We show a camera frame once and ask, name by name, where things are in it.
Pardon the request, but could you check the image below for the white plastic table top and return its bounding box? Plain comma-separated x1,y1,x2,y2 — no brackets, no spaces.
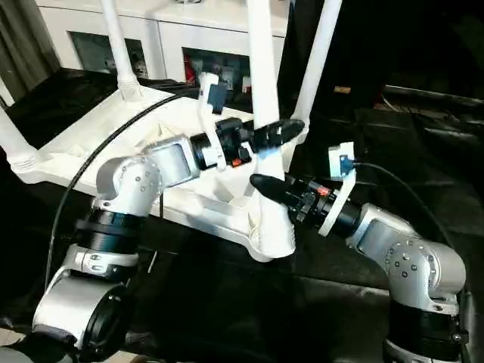
9,85,309,264

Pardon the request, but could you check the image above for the white glass-door cabinet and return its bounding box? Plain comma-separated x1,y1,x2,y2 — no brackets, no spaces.
36,0,290,95

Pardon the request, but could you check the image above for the white plastic table leg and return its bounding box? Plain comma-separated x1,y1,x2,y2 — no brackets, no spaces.
290,0,343,132
98,0,141,101
0,107,39,173
245,0,296,262

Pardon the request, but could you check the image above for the black work mat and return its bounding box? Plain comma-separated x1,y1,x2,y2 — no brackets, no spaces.
0,67,484,363

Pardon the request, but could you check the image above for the black backdrop cloth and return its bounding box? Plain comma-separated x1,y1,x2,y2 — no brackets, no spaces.
279,0,484,110

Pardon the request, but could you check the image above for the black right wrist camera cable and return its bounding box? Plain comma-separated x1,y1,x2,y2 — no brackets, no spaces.
349,160,473,363

